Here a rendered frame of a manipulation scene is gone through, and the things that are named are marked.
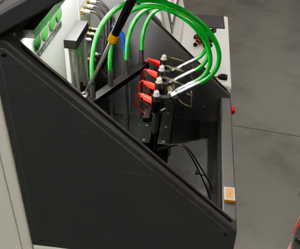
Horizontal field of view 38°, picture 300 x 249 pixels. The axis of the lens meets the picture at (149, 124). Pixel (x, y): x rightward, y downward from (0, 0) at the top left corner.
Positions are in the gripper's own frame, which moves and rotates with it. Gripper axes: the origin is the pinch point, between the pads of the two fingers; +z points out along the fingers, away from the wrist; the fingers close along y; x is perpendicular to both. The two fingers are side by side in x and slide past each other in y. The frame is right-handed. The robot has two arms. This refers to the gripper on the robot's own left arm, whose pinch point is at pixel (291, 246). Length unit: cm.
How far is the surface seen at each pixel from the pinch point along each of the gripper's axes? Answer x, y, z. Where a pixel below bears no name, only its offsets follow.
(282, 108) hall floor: 9, -215, 107
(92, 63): -71, -16, 11
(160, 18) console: -70, -55, 9
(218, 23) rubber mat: -59, -119, 31
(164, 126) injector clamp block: -44, -29, 24
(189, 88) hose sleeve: -45, -27, 3
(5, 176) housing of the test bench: -66, 22, 26
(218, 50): -45, -29, -11
